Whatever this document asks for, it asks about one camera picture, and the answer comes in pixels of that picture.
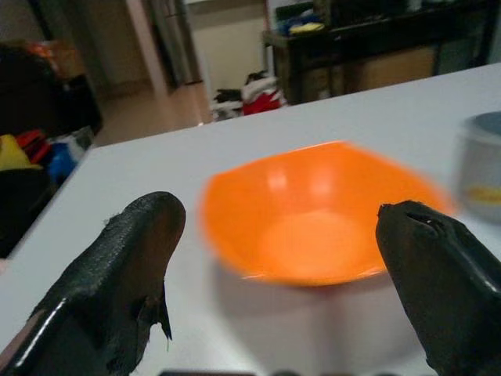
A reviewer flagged red and white clothes pile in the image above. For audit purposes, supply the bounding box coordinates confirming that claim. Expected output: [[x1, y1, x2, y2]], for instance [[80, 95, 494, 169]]
[[213, 70, 289, 121]]

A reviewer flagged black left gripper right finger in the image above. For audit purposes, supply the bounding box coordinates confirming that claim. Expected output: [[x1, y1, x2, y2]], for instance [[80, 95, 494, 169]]
[[374, 200, 501, 376]]

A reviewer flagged cardboard box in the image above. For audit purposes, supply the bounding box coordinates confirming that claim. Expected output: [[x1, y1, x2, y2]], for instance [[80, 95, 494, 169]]
[[344, 46, 438, 95]]

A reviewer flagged blue plastic bag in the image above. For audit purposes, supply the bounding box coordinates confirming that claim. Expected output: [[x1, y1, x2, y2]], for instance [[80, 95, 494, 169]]
[[47, 141, 85, 185]]

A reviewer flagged grey mug with yellow print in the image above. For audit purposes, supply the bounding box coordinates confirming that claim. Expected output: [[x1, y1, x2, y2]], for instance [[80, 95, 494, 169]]
[[452, 111, 501, 225]]

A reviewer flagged dark wooden shelf unit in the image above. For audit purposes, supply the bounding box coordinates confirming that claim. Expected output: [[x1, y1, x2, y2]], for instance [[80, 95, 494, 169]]
[[262, 0, 501, 107]]

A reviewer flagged dark sofa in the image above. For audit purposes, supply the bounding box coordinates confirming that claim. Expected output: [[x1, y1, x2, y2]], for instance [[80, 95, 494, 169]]
[[0, 42, 103, 138]]

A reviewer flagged yellow cloth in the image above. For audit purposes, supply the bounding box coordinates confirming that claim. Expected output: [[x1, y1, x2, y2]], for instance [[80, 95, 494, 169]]
[[290, 22, 326, 34]]

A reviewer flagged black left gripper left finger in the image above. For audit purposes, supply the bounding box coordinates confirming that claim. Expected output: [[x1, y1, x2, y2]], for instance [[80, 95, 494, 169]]
[[0, 190, 187, 376]]

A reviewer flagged red folded item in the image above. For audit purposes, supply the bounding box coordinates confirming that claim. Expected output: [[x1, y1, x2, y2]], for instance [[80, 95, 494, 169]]
[[16, 129, 54, 164]]

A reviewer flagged stainless steel refrigerator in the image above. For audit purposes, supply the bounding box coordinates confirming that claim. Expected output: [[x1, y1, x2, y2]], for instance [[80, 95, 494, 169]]
[[150, 0, 204, 88]]

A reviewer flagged orange plastic bowl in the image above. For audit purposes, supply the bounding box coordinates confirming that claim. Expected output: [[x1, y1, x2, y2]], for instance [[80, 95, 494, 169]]
[[198, 140, 457, 287]]

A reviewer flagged yellow bag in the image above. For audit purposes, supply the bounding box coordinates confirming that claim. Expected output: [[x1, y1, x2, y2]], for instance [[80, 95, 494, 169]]
[[0, 133, 43, 172]]

